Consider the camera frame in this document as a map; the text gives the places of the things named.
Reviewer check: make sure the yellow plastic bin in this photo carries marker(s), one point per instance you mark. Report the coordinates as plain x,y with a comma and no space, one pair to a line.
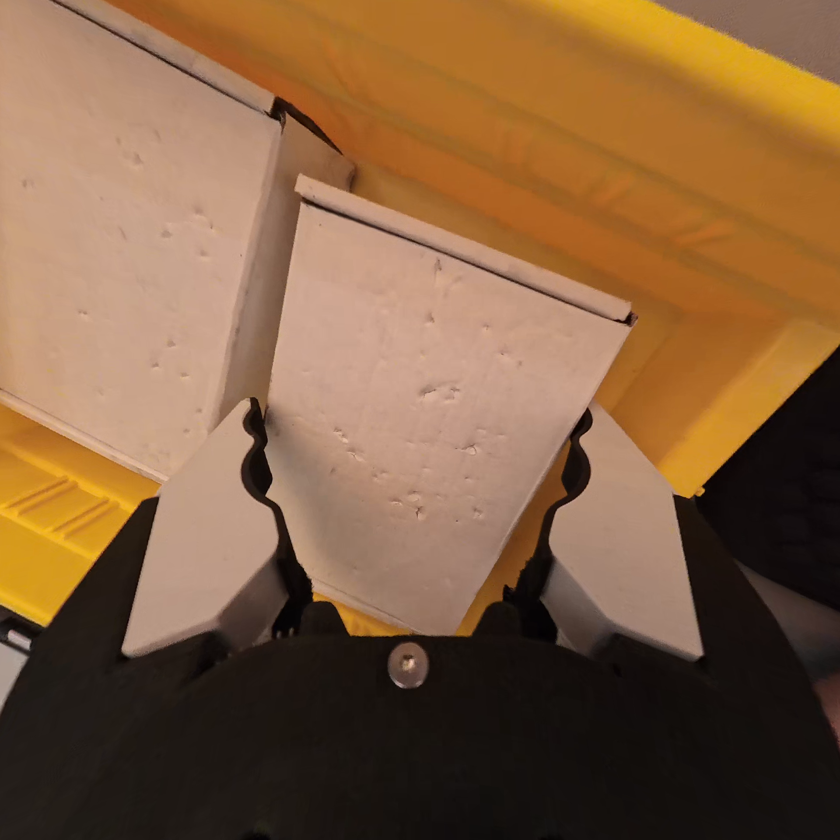
558,131

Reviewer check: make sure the white cardboard box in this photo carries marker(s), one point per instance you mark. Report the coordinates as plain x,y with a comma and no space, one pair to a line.
131,229
426,361

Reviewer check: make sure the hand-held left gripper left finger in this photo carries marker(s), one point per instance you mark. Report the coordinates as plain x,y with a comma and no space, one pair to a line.
210,558

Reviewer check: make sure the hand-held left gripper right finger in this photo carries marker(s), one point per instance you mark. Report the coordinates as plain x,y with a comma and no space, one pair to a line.
623,558

